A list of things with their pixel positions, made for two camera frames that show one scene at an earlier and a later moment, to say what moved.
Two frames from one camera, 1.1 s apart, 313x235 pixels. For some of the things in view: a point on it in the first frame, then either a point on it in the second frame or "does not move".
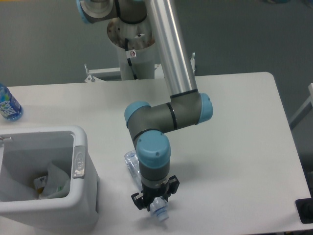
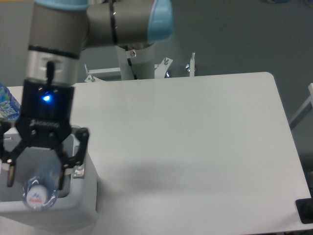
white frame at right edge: [305, 110] does not move
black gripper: [150, 193] to [46, 120]
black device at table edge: [304, 207] does not move
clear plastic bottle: [159, 206] to [38, 170]
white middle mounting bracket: [159, 73] does not move
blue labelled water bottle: [10, 107] does not move
